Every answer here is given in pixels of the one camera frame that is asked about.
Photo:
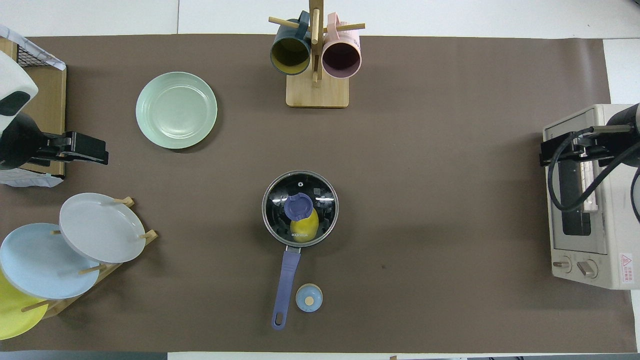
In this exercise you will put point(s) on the light blue plate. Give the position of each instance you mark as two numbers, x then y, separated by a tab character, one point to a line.
40	260

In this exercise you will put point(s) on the pale green plate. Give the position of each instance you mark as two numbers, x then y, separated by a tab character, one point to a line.
176	110

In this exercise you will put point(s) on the wooden plate rack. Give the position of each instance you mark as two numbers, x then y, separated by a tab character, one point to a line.
107	269

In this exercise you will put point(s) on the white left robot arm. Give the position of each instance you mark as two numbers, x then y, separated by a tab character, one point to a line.
15	90

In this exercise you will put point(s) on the brown table mat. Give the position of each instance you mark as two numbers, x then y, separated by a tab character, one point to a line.
425	200

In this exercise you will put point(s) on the grey plate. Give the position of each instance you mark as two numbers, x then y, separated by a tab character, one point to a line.
102	227

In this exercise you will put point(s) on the white crumpled sheet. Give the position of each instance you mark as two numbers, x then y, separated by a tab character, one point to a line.
25	178

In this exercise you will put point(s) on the wooden box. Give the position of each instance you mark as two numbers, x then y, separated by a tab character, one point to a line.
50	105

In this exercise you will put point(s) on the dark blue mug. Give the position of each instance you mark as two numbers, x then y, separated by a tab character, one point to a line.
290	52

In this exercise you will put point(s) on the small blue round cap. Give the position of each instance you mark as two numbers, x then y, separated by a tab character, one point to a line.
309	298

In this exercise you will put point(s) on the yellow potato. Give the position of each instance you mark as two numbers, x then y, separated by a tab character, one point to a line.
305	231

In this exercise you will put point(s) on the yellow plate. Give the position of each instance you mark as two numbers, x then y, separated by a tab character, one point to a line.
12	312

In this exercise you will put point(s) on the beige toaster oven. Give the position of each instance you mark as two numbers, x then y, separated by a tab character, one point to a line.
615	240

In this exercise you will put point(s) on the pink mug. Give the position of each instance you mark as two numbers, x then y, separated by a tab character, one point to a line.
341	57

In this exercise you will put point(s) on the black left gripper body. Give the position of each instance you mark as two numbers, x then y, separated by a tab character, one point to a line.
80	142

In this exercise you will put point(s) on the glass lid purple knob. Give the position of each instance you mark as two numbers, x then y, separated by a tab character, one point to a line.
280	195

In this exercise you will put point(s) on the wooden mug tree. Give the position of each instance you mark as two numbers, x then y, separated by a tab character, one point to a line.
317	92

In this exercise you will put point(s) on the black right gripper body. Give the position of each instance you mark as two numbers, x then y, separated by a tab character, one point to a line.
560	149

